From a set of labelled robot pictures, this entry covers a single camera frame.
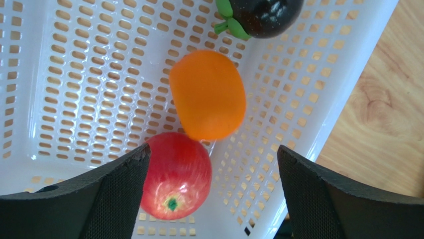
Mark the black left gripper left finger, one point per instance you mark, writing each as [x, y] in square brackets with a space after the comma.
[102, 203]

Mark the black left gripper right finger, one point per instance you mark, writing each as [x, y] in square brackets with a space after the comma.
[323, 204]

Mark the fake red apple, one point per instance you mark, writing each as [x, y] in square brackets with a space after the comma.
[179, 177]

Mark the fake orange fruit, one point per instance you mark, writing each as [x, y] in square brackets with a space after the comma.
[208, 94]

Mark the fake dark purple eggplant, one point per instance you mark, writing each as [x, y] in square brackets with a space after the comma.
[260, 19]

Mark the white plastic basket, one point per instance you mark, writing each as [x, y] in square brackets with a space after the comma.
[82, 82]

